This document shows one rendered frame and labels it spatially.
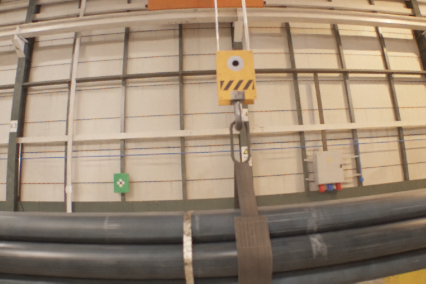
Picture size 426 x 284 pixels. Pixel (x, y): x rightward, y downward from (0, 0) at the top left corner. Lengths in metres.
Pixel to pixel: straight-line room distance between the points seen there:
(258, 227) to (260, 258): 0.15
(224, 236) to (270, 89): 7.00
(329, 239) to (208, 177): 6.28
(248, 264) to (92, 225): 0.74
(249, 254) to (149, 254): 0.44
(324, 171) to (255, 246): 6.47
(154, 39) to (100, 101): 2.24
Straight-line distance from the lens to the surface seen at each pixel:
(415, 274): 4.28
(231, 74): 1.77
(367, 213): 1.65
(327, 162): 7.84
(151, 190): 7.71
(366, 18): 9.50
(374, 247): 1.59
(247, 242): 1.42
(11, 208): 8.78
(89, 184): 8.15
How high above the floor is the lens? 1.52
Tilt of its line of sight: 12 degrees up
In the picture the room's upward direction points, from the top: 3 degrees counter-clockwise
